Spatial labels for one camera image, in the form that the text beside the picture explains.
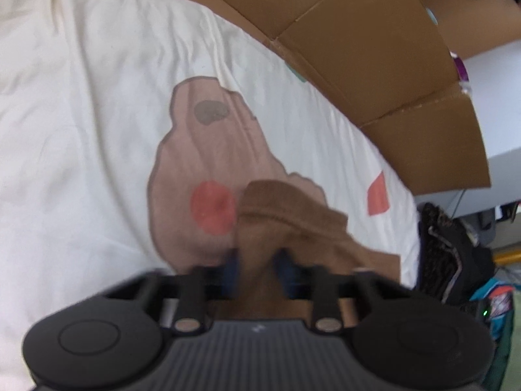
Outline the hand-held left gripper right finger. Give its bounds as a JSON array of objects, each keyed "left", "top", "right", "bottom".
[{"left": 274, "top": 248, "right": 414, "bottom": 332}]

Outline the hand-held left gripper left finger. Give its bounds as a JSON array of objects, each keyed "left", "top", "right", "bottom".
[{"left": 104, "top": 248, "right": 245, "bottom": 332}]

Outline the brown printed t-shirt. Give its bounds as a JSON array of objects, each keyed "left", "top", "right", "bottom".
[{"left": 205, "top": 179, "right": 401, "bottom": 318}]

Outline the teal orange bag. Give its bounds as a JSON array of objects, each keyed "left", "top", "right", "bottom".
[{"left": 468, "top": 277, "right": 515, "bottom": 335}]

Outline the dark green cloth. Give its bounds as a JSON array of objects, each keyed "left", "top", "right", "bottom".
[{"left": 484, "top": 313, "right": 521, "bottom": 391}]

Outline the yellow bar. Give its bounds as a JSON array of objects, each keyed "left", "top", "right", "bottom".
[{"left": 492, "top": 250, "right": 521, "bottom": 267}]

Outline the grey plastic box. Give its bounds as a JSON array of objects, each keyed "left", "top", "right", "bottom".
[{"left": 476, "top": 208, "right": 501, "bottom": 245}]

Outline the white printed blanket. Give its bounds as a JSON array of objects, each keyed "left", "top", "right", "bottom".
[{"left": 0, "top": 0, "right": 422, "bottom": 391}]

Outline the folded cardboard sheet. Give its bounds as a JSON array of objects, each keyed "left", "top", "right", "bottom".
[{"left": 110, "top": 0, "right": 491, "bottom": 196}]

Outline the purple white plastic bag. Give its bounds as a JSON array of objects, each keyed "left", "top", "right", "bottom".
[{"left": 450, "top": 51, "right": 473, "bottom": 96}]

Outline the brown cardboard box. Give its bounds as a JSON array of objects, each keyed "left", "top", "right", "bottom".
[{"left": 419, "top": 0, "right": 521, "bottom": 60}]

